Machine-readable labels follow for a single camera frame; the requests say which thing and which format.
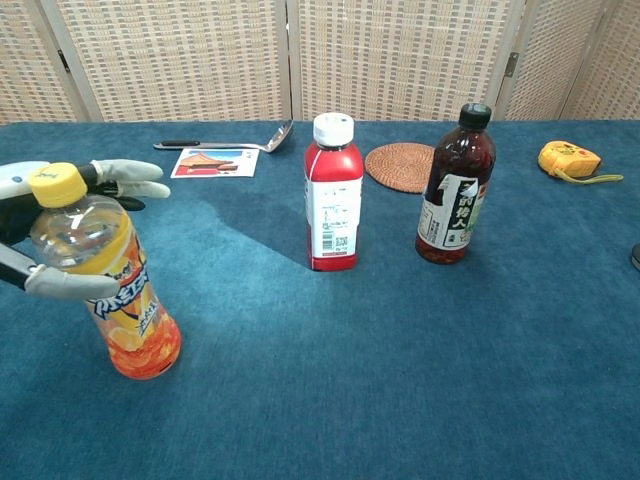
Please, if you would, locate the metal ladle black handle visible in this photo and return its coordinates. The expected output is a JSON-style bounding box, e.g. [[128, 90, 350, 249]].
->
[[153, 119, 295, 154]]

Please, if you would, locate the dark tea bottle black cap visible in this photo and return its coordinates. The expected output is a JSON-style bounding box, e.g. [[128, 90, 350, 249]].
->
[[415, 102, 498, 266]]

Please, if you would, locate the palace picture postcard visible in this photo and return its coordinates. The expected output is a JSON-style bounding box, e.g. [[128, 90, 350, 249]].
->
[[170, 147, 261, 179]]

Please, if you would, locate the round woven rattan coaster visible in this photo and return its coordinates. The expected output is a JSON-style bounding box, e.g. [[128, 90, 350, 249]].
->
[[364, 142, 437, 195]]

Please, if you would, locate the yellow tape measure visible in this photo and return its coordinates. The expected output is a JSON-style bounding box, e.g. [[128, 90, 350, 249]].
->
[[538, 140, 625, 185]]

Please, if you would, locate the blue table cloth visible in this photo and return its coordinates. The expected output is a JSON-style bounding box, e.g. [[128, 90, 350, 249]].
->
[[0, 119, 640, 480]]

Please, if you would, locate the woven folding screen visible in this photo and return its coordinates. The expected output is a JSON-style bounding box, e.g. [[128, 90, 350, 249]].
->
[[0, 0, 640, 126]]

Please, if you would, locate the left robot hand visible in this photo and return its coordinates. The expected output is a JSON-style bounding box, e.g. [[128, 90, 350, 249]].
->
[[0, 158, 172, 301]]

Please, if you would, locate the red juice bottle white cap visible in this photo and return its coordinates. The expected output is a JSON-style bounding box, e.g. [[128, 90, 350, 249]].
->
[[304, 112, 365, 272]]

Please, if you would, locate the orange iced tea bottle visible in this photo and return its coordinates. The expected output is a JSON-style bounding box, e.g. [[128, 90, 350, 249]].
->
[[27, 162, 183, 381]]

